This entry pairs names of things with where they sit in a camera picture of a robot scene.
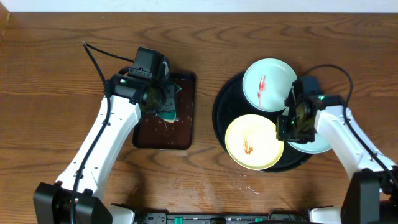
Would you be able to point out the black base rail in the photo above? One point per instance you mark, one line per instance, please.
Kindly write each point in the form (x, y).
(163, 218)

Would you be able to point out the yellow plate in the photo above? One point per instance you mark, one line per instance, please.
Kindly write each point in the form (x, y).
(251, 141)

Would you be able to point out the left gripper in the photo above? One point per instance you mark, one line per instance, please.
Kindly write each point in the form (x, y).
(170, 96)

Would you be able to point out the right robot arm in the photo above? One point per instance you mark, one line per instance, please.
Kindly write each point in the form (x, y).
(372, 193)

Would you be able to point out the black rectangular tray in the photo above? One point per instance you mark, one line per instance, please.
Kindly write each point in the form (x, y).
(154, 132)

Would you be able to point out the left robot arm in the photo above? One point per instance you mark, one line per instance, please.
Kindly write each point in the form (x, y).
(77, 194)

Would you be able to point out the light blue plate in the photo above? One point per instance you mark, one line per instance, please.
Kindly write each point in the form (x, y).
(266, 84)
(319, 145)

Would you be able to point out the green yellow sponge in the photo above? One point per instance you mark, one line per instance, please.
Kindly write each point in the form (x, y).
(169, 116)

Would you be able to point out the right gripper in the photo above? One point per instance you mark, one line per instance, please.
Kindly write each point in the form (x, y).
(282, 134)

